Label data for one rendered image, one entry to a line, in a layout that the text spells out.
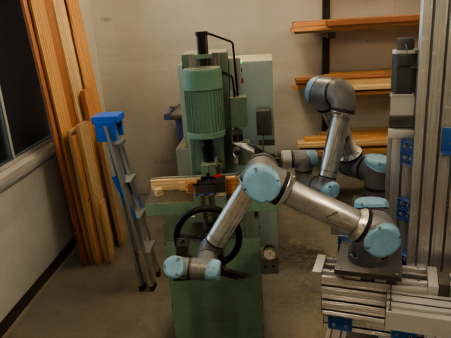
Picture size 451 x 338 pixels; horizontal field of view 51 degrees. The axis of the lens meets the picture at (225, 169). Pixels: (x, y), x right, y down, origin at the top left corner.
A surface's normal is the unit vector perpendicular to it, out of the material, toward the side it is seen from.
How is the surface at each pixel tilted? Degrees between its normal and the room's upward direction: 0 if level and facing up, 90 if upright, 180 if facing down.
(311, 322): 0
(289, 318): 0
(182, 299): 90
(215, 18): 90
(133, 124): 90
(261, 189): 86
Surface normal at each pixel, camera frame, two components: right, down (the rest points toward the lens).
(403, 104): -0.33, 0.32
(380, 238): 0.03, 0.37
